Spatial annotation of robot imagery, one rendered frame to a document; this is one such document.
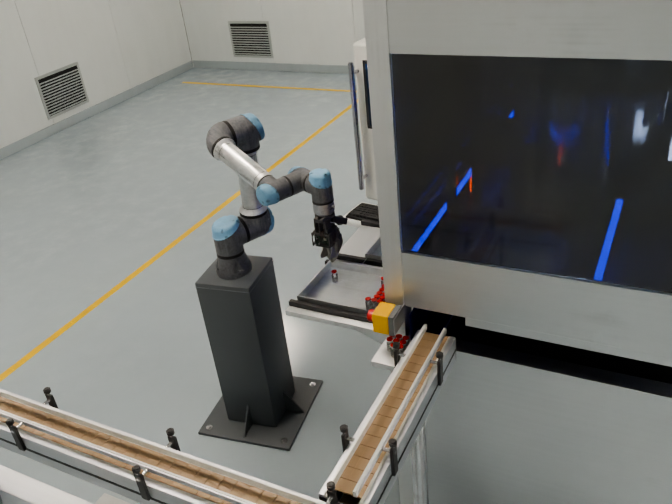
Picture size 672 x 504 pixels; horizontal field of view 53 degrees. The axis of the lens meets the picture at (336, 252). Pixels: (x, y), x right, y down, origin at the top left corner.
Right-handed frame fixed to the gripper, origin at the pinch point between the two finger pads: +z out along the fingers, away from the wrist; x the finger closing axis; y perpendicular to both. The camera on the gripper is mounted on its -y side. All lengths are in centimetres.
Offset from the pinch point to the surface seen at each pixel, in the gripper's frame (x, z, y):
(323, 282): -4.0, 10.1, 2.4
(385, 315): 34.9, -4.8, 32.5
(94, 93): -491, 76, -352
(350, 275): 3.6, 10.1, -5.1
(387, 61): 37, -80, 24
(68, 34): -491, 8, -340
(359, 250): -1.0, 10.4, -23.3
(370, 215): -14, 16, -61
